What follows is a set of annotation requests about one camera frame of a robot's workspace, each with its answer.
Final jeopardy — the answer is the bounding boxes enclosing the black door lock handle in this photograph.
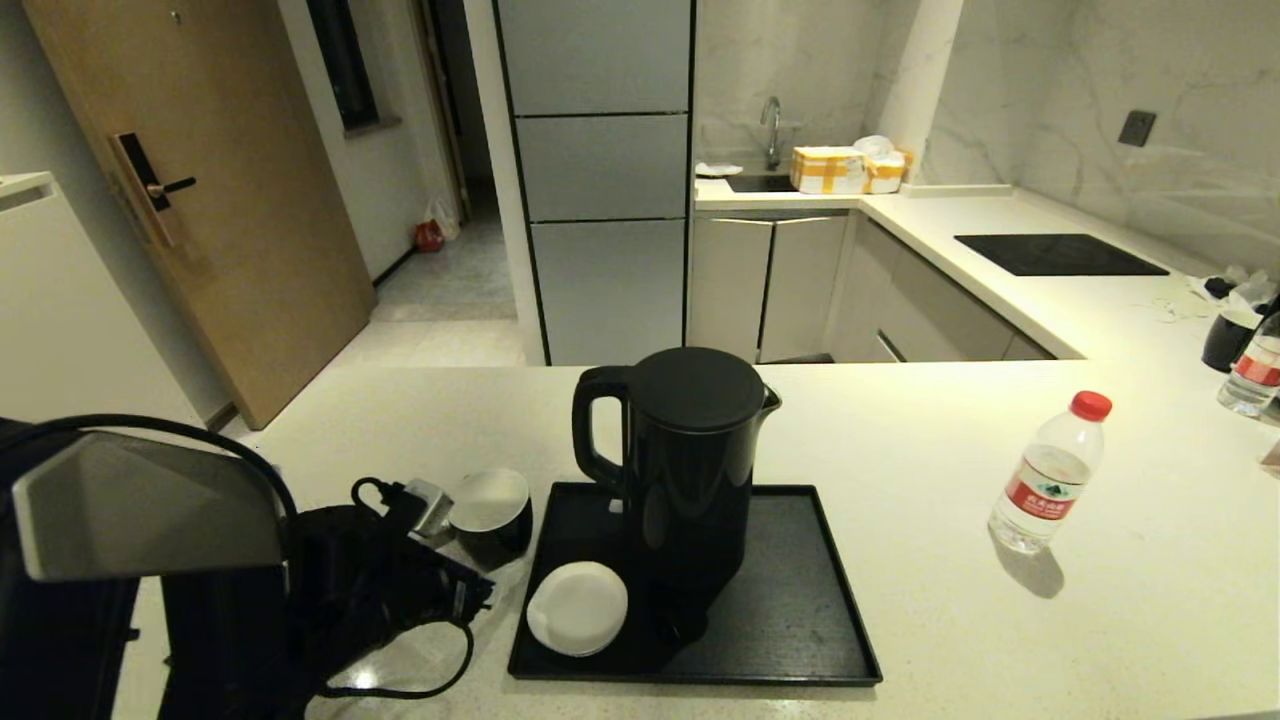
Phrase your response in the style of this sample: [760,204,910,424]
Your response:
[108,132,199,249]

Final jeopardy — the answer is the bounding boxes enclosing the black rectangular serving tray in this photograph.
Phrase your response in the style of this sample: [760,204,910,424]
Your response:
[508,483,883,687]

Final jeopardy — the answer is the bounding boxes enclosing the large yellow-taped cardboard box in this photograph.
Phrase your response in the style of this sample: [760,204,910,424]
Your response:
[790,147,867,196]

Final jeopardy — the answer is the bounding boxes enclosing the grey sink base cabinet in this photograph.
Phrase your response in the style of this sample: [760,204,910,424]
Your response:
[690,211,851,365]

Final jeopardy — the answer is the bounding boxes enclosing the tall grey panel cabinet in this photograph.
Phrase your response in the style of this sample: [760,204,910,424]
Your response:
[493,0,696,367]

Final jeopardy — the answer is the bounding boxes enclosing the crumpled clear wrappers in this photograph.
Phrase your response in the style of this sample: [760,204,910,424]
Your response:
[1187,266,1280,315]

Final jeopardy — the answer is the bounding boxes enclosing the dark window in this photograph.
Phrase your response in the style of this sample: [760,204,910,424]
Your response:
[307,0,383,134]

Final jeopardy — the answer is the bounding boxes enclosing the black induction cooktop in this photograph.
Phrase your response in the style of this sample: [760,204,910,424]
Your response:
[955,233,1171,278]

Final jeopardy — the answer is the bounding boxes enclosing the black mug white rim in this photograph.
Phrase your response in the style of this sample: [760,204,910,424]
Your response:
[1202,308,1261,374]

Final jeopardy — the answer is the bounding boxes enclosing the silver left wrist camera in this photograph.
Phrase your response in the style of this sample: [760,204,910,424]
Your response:
[400,478,456,539]

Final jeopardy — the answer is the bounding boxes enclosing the clear plastic water bottle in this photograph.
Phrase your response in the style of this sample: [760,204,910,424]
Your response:
[988,391,1113,556]
[1217,310,1280,418]

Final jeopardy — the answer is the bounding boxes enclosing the black cup white inside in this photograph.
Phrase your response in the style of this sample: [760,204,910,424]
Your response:
[448,468,535,573]

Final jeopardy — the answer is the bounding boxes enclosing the grey counter drawer cabinet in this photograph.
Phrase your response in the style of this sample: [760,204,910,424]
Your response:
[830,218,1056,364]

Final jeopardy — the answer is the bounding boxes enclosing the small yellow-taped cardboard box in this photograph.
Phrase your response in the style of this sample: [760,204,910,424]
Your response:
[864,152,913,195]

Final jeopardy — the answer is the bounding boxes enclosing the brown wooden door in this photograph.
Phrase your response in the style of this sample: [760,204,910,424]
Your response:
[22,0,379,431]

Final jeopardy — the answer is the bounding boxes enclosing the white round saucer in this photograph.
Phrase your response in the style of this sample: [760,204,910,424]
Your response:
[527,561,630,658]

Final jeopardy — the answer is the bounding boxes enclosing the black electric kettle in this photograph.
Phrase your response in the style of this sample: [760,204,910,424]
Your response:
[573,347,783,607]

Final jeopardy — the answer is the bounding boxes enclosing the black left camera cable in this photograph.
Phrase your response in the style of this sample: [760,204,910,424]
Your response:
[320,478,477,701]

